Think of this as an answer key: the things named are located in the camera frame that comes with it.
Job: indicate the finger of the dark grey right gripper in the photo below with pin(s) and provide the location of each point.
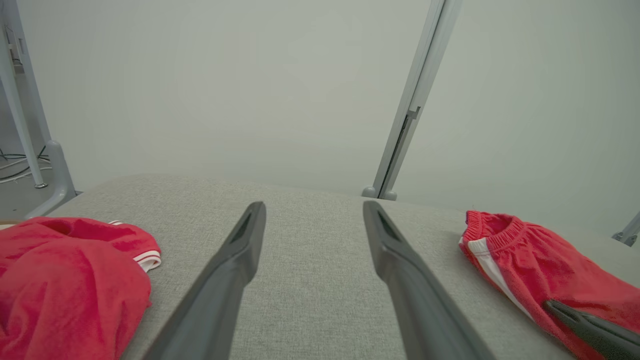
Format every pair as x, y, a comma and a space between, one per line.
600, 335

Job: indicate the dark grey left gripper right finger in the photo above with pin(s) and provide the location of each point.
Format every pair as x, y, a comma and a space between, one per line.
425, 315

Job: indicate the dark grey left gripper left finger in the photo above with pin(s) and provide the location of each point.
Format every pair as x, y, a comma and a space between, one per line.
220, 300

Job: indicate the red shorts with white stripe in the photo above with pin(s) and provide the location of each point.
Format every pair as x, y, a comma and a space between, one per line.
540, 265

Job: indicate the red shirt with white cuffs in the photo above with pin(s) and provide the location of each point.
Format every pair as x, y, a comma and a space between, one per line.
65, 290

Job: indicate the grey partition foot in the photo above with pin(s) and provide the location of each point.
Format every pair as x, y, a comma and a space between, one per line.
627, 232

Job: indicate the thin grey metal pole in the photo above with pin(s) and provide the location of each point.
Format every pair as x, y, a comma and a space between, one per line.
33, 160

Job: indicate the thick grey metal frame leg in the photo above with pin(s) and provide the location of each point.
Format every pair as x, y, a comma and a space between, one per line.
60, 170

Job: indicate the grey partition post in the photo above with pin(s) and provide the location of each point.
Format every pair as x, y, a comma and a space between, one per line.
421, 50
437, 50

